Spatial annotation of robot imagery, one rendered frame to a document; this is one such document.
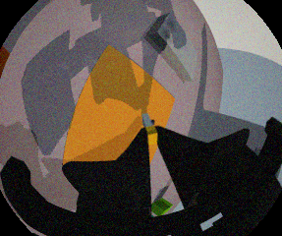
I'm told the green cube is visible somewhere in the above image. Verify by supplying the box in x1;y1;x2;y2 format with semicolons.
151;198;172;216

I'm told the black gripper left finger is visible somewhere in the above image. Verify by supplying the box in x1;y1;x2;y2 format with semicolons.
62;127;152;216

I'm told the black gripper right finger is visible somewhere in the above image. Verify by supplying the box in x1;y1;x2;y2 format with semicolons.
155;126;251;208

